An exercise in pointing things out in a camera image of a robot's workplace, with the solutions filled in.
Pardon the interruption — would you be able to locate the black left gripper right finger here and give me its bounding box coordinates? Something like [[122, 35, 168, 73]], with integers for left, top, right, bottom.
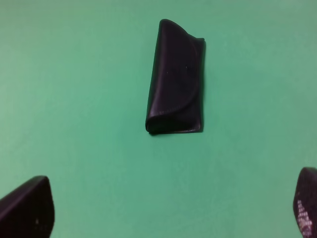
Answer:
[[293, 167, 317, 238]]

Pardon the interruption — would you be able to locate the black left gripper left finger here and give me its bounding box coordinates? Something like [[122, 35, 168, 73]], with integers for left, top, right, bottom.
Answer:
[[0, 176, 55, 238]]

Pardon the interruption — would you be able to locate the black leather glasses case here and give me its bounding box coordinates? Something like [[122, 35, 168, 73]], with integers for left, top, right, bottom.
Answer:
[[145, 19, 206, 135]]

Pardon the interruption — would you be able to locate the green tablecloth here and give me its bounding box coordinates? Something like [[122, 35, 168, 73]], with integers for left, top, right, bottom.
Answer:
[[0, 0, 317, 238]]

